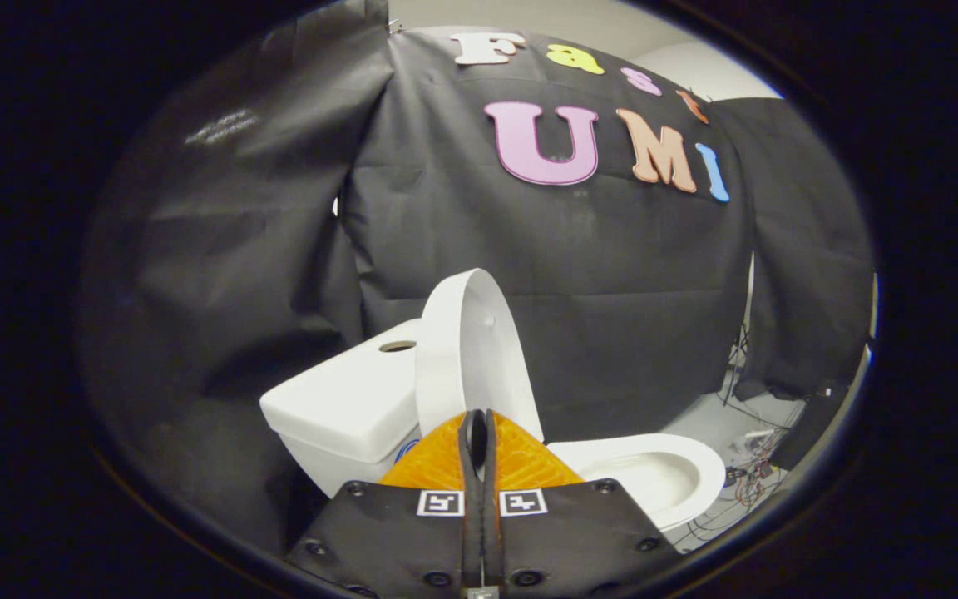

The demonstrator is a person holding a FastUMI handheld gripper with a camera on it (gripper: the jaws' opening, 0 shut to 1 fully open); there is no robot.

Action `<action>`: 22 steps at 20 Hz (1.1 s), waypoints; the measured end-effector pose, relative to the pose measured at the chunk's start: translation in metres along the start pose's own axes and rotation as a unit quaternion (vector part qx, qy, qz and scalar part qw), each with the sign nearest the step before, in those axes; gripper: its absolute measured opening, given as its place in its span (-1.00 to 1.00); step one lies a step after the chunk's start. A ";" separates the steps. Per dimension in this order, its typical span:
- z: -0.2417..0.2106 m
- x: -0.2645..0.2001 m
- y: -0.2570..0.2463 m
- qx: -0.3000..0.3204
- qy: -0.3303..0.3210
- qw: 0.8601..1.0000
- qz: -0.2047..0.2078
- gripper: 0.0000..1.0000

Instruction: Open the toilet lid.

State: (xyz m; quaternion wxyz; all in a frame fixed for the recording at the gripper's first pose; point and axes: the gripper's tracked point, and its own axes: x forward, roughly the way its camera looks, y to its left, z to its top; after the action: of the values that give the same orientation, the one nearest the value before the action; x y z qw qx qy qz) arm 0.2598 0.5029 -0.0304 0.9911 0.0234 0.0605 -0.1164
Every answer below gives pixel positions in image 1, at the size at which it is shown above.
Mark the white toilet lid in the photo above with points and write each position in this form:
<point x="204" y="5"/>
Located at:
<point x="479" y="349"/>

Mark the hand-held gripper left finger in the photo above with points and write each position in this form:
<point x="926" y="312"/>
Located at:
<point x="396" y="541"/>

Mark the white toilet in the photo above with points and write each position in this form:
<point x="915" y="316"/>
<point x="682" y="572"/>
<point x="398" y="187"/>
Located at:
<point x="346" y="399"/>

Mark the black backdrop cloth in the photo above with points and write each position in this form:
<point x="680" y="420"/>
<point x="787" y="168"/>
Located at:
<point x="612" y="291"/>

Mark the thin metal stand pole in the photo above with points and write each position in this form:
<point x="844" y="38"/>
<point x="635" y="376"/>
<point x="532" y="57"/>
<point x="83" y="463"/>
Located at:
<point x="750" y="299"/>

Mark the black box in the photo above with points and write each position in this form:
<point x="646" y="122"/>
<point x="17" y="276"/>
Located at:
<point x="807" y="424"/>

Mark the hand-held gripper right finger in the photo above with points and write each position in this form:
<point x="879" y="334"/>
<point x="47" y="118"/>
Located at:
<point x="579" y="541"/>

